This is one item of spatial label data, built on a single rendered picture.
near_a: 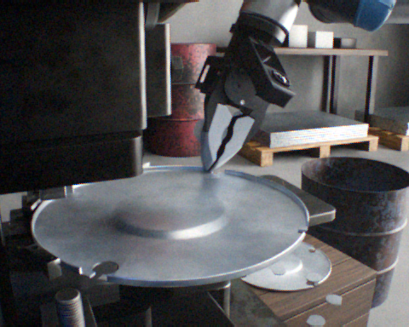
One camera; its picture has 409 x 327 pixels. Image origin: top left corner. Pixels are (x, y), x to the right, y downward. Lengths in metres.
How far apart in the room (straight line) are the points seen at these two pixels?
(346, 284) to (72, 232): 0.87
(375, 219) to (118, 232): 1.19
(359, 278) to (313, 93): 3.67
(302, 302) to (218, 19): 3.33
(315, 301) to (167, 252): 0.76
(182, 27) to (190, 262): 3.66
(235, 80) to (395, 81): 5.08
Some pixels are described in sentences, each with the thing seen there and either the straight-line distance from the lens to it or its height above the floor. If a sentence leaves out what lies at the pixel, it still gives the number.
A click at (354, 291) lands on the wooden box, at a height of 0.32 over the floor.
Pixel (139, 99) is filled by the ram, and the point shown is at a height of 0.92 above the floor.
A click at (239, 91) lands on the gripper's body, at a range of 0.57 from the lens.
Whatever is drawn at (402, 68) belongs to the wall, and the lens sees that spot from 5.67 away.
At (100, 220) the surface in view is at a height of 0.78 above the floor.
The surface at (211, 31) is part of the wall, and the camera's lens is 4.08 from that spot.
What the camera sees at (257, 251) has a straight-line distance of 0.39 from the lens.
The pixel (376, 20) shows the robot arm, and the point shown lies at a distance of 0.64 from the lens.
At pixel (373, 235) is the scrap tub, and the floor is 0.32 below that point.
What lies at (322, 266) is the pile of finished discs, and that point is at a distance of 1.24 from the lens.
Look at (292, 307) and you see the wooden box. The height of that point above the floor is 0.35.
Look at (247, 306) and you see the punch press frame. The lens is 0.55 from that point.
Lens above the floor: 0.97
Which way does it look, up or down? 18 degrees down
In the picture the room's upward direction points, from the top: straight up
